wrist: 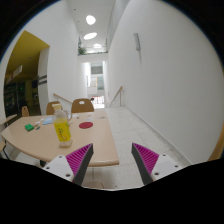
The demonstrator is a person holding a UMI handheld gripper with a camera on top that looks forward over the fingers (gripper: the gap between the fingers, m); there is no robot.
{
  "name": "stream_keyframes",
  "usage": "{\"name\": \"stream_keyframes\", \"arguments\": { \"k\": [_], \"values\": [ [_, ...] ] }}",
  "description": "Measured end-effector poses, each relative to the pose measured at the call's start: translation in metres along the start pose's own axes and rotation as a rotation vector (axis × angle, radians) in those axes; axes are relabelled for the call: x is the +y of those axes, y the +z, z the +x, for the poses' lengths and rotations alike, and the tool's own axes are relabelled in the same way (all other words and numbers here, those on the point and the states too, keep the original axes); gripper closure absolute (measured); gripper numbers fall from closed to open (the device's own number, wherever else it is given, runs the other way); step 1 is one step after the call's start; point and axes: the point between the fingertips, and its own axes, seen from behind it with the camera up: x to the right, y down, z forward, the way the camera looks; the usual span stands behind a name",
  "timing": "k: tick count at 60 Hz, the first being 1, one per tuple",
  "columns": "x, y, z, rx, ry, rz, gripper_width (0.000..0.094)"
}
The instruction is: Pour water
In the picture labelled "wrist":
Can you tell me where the wooden chair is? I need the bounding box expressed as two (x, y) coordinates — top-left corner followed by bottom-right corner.
(71, 98), (94, 113)
(22, 106), (30, 117)
(46, 101), (60, 115)

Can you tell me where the wooden chair right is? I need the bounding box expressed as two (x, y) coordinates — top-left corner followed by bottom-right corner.
(71, 98), (94, 113)

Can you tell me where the light blue cloth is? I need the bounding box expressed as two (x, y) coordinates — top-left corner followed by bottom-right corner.
(42, 116), (53, 125)

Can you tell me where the green plant on balcony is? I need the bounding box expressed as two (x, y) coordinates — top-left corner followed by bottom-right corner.
(78, 47), (86, 55)

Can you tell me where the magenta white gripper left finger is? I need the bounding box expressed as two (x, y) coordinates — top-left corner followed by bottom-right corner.
(44, 144), (94, 186)

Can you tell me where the green small box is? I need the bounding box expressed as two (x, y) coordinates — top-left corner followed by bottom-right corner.
(24, 124), (34, 132)

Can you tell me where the wooden chair middle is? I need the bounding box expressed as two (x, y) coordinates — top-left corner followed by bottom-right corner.
(46, 101), (60, 115)

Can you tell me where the yellow liquid plastic bottle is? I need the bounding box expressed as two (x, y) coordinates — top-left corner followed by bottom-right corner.
(52, 103), (72, 147)

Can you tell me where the red round coaster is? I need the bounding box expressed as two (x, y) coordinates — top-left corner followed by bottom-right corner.
(79, 122), (93, 129)

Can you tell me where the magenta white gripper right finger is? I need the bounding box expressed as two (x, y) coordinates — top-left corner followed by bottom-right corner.
(131, 143), (182, 185)

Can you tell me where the beige wooden table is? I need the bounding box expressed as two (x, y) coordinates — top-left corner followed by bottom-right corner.
(1, 110), (119, 167)

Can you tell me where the wooden stair handrail right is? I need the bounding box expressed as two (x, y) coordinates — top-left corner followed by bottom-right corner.
(109, 86), (123, 107)

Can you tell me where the wooden chair far left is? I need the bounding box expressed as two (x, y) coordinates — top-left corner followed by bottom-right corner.
(22, 106), (30, 117)

